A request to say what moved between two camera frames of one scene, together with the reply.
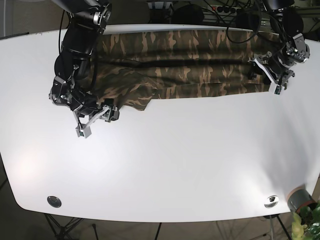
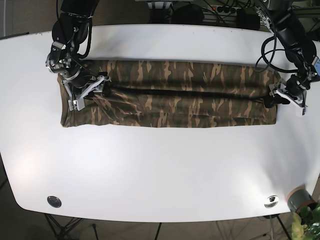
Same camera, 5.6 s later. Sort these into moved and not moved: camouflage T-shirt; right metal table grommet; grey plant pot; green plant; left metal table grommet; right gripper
Moved: camouflage T-shirt; right gripper
Not moved: green plant; right metal table grommet; left metal table grommet; grey plant pot
